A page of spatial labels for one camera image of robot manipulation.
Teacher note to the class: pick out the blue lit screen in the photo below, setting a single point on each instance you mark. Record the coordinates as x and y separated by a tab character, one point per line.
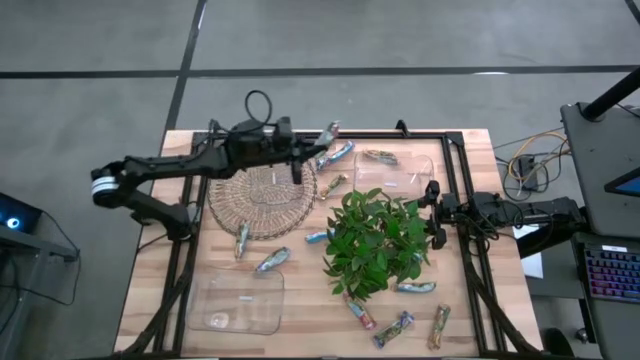
627	186

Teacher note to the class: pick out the green blue granola bar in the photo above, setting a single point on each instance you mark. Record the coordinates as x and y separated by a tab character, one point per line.
241	240
273	259
393	330
327	134

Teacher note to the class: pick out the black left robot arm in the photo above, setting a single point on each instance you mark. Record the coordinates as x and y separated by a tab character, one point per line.
165	165

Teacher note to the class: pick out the round woven wicker placemat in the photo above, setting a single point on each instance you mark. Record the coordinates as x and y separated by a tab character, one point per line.
240	210

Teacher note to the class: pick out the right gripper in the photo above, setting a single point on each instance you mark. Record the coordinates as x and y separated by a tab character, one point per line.
450	207

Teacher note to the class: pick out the white paper sheet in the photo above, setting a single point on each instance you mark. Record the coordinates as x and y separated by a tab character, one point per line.
532	262

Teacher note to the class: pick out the black pole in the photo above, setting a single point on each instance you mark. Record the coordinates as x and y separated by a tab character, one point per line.
612	95

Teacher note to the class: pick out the grey metal side desk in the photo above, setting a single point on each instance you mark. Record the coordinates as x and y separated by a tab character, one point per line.
35	245

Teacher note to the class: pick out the blue orange-tipped granola bar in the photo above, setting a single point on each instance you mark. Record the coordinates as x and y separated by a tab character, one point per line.
334	155

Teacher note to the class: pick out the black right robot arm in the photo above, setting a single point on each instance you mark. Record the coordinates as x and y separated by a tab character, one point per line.
545	210

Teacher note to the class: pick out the black power adapter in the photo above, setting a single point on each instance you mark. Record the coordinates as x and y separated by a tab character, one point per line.
526	167

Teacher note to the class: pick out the orange Chewy granola bar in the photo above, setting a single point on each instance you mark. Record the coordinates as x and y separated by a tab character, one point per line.
439	326
334	186
381	157

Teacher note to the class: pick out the blue red-tipped granola bar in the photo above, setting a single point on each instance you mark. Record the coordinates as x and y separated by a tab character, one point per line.
316	237
419	257
361	312
414	287

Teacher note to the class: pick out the dark grey desk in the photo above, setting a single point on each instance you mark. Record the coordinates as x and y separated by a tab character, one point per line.
595	165

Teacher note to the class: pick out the keyboard with coloured keys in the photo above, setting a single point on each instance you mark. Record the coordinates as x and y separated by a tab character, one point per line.
612	272

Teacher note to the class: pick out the black computer with blue lights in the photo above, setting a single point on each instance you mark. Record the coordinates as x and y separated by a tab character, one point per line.
20	215

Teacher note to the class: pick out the black plastic plant pot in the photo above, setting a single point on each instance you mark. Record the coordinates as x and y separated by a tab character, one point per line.
370	240

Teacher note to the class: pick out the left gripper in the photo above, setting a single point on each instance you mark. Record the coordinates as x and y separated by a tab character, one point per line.
255	145

